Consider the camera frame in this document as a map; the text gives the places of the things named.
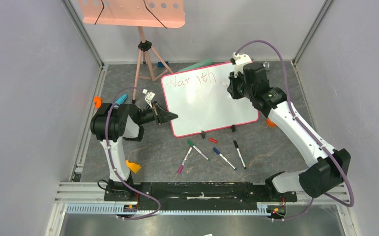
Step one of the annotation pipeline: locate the black whiteboard marker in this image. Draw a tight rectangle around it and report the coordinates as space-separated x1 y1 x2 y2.
233 140 247 170

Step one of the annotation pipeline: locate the orange toy block at wall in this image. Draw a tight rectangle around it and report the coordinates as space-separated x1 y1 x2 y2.
93 96 102 109

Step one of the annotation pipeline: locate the pink music stand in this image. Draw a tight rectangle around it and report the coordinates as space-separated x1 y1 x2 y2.
79 0 185 87

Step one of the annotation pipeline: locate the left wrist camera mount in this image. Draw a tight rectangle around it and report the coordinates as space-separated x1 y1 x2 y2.
142 89 155 108

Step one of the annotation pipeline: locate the orange stair toy block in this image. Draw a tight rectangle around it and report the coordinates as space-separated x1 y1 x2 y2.
126 160 142 174

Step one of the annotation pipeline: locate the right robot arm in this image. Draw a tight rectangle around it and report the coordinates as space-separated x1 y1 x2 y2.
227 62 351 201

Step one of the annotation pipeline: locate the pink framed whiteboard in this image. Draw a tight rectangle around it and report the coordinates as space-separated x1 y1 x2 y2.
161 62 260 138

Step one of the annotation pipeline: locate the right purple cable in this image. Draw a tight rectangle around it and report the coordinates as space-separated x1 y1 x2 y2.
234 39 355 223

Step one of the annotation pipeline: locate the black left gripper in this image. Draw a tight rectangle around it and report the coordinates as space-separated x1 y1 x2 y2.
137 101 177 125

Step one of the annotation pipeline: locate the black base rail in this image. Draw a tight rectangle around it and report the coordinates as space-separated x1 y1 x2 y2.
104 180 297 211

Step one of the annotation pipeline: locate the purple whiteboard marker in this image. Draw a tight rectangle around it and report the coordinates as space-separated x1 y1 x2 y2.
177 147 193 174

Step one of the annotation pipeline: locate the blue whiteboard marker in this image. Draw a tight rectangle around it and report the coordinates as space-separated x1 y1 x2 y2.
213 147 237 171

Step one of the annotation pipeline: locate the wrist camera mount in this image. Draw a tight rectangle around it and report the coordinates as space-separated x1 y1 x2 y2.
142 89 155 108
230 52 253 78

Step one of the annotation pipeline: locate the mint green cylinder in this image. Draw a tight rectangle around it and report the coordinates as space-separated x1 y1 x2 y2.
179 59 213 72

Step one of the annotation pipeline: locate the purple cable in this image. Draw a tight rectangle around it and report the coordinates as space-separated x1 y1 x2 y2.
105 87 162 221
234 39 355 223

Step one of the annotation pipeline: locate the black microphone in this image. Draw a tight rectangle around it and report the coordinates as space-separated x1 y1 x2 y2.
262 61 270 71

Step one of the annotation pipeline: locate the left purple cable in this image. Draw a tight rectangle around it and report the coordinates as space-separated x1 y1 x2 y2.
105 87 162 221

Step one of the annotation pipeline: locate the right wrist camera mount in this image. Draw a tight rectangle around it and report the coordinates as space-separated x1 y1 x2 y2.
230 52 253 78

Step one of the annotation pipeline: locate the orange semicircle toy block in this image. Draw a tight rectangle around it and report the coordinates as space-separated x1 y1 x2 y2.
265 118 277 127

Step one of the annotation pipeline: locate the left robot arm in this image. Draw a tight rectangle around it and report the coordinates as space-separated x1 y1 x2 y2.
90 101 178 201

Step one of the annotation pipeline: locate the green whiteboard marker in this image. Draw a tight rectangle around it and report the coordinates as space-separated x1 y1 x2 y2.
187 140 209 161

